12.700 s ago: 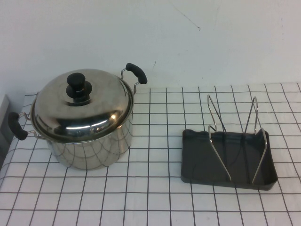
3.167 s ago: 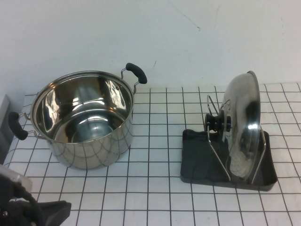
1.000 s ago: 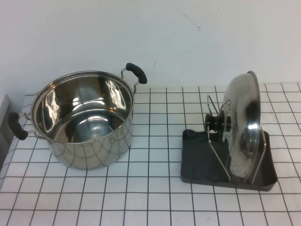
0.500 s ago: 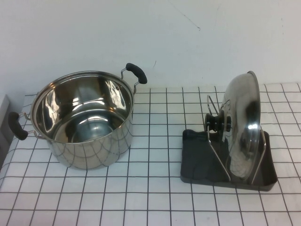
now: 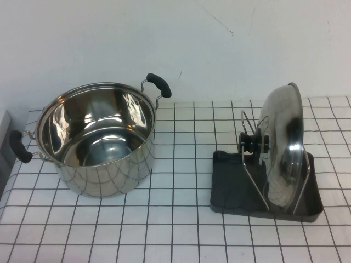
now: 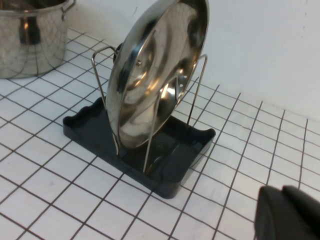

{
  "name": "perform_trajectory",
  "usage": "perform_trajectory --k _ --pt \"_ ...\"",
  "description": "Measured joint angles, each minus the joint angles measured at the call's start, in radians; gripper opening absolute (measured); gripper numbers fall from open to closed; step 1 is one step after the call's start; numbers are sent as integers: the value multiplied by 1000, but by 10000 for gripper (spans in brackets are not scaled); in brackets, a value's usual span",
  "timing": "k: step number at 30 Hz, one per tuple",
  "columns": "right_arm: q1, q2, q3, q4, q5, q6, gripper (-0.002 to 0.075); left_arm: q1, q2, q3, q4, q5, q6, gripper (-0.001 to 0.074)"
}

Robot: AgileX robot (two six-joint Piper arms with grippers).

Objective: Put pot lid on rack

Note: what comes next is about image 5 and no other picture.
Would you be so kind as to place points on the steel pot lid black knob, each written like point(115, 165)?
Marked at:
point(285, 142)

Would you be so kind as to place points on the stainless steel cooking pot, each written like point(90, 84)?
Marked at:
point(109, 178)

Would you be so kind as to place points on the black plastic drip tray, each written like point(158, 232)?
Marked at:
point(227, 186)

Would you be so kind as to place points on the white black-grid tablecloth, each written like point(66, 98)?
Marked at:
point(175, 235)

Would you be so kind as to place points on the grey box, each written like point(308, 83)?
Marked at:
point(4, 142)

